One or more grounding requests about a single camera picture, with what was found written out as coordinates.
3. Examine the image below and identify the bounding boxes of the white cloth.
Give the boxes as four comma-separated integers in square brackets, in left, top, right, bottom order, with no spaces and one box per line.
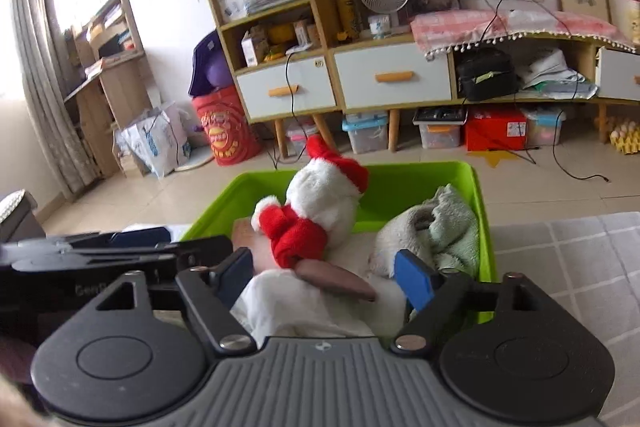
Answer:
[232,269,408,339]

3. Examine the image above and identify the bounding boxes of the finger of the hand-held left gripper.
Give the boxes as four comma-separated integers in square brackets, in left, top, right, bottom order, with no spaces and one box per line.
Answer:
[12,235,233,275]
[0,227,173,258]

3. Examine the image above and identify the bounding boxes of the large white carton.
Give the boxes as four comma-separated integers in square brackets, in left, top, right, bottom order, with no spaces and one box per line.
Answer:
[215,0,253,22]

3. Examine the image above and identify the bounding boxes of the white drawer orange handle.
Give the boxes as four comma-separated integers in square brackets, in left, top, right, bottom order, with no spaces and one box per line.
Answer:
[595,47,640,102]
[235,57,337,122]
[332,42,453,112]

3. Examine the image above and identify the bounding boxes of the pink white sponge block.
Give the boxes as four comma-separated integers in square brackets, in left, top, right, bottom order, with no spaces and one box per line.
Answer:
[232,218,275,275]

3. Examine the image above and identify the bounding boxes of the red cardboard box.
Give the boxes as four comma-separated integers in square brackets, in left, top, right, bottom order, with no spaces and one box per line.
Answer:
[465,109,528,152]

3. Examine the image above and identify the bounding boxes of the red white santa plush toy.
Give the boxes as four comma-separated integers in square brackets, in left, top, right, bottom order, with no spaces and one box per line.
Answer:
[250,134,379,303]

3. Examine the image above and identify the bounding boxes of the pile of white clothes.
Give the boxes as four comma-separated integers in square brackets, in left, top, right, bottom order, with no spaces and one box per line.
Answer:
[515,48,598,100]

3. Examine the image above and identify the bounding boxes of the yellow egg tray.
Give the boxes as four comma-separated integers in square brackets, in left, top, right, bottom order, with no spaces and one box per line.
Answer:
[609,119,640,155]

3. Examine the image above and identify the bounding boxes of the person's left hand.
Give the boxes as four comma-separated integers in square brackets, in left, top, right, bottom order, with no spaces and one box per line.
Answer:
[0,337,43,427]

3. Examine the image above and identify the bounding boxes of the grey curtain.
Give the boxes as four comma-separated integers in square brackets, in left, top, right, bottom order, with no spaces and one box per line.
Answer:
[0,0,98,200]

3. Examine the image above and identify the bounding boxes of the small white carton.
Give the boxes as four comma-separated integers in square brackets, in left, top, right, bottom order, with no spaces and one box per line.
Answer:
[241,29,268,68]

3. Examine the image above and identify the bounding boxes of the green fluffy towel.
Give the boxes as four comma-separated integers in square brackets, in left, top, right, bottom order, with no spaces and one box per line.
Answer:
[372,184,481,280]

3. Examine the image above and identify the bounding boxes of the purple cushion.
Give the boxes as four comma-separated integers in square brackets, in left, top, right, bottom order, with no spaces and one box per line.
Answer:
[188,29,236,96]

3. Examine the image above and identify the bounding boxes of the clear box black lid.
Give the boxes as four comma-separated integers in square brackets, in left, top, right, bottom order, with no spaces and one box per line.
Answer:
[413,107,467,150]

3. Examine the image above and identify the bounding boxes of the clear box blue lid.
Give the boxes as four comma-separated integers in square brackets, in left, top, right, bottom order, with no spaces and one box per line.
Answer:
[341,112,390,154]

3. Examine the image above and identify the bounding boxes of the wooden desk shelf unit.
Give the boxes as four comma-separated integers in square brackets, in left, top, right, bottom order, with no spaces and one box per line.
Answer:
[62,0,161,180]

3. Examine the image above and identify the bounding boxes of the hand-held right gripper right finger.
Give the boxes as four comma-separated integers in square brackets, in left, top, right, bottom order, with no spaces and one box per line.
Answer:
[391,250,576,355]

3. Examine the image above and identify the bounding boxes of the black cable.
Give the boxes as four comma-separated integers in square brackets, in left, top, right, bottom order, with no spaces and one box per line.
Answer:
[270,49,302,168]
[550,97,612,184]

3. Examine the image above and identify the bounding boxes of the black bag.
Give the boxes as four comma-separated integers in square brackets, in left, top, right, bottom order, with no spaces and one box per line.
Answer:
[456,47,518,102]

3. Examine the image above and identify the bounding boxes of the low wooden cabinet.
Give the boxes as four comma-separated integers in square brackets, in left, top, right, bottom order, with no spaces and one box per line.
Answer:
[330,24,640,152]

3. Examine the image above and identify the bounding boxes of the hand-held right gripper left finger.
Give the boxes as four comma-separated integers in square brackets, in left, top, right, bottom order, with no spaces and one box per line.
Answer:
[75,248,257,355]

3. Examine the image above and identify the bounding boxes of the yellow star mat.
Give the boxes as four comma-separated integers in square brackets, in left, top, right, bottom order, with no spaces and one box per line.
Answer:
[467,149,523,168]

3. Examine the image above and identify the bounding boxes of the pink tasselled cloth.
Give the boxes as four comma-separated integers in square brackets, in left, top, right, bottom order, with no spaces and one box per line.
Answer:
[410,9,632,60]

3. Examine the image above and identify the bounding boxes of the clear box pink contents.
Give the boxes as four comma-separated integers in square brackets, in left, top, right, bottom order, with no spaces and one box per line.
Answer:
[287,119,321,156]

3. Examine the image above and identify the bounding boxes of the yellow can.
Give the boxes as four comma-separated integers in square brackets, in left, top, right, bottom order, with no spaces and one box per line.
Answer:
[336,0,362,42]

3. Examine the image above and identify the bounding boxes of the white round stand base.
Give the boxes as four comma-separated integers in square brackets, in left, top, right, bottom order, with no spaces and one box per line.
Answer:
[172,152,216,172]

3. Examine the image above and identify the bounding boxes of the green plastic cookie box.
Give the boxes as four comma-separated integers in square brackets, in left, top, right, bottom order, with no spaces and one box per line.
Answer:
[180,161,498,325]

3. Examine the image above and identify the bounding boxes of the clear box pastel contents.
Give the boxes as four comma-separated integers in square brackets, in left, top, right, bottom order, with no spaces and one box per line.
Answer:
[522,107,567,146]

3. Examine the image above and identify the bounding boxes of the white checked tablecloth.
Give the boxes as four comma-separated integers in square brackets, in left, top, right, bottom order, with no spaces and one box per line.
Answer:
[122,211,640,427]

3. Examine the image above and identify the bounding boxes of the white printed shopping bag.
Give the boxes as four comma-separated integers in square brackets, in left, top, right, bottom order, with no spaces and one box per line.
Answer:
[114,102,193,178]

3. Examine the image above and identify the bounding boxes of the yellow toy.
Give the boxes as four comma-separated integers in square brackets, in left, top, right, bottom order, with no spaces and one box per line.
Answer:
[267,24,296,46]

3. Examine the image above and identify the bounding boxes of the red printed bucket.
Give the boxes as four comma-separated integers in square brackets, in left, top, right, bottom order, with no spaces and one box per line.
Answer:
[192,86,264,166]

